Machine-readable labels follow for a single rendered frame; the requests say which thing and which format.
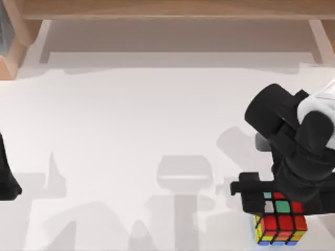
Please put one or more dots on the multicoloured puzzle cube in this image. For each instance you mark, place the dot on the multicoloured puzzle cube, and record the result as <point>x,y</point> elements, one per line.
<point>280,225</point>

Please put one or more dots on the grey rounded box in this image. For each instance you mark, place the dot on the grey rounded box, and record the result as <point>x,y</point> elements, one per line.
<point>261,143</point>

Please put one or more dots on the wooden open shelf unit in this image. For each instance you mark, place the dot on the wooden open shelf unit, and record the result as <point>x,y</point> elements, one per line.
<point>167,9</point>

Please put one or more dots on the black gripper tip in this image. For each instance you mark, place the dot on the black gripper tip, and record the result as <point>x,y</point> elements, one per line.
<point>6,177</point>

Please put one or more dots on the grey blue panel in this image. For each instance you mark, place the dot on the grey blue panel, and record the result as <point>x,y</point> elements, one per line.
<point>4,26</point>

